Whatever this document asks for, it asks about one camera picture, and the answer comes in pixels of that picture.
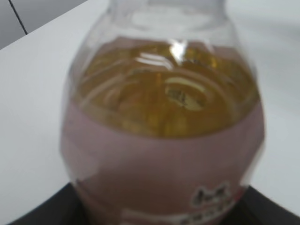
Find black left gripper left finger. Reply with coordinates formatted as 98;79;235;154
11;184;90;225

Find pink label tea bottle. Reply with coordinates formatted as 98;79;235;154
60;0;264;225

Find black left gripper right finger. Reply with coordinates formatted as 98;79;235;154
234;187;300;225

